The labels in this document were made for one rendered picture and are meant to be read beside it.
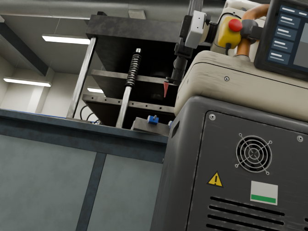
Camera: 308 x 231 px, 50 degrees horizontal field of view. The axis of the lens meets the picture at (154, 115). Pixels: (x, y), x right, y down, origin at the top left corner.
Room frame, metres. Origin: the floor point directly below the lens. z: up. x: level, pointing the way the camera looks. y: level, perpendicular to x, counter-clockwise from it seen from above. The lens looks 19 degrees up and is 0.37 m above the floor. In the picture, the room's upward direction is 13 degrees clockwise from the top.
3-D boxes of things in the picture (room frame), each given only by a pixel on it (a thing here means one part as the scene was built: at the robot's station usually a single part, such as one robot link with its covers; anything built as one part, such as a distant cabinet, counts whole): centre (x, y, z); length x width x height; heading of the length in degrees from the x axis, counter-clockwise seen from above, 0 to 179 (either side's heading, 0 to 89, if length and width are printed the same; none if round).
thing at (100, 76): (2.81, 0.00, 1.51); 1.10 x 0.70 x 0.05; 78
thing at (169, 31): (2.75, 0.01, 1.75); 1.30 x 0.84 x 0.61; 78
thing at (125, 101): (2.45, 0.24, 1.10); 0.05 x 0.05 x 1.30
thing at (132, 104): (2.80, 0.00, 1.26); 1.10 x 0.74 x 0.05; 78
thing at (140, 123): (1.76, -0.02, 0.85); 0.50 x 0.26 x 0.11; 5
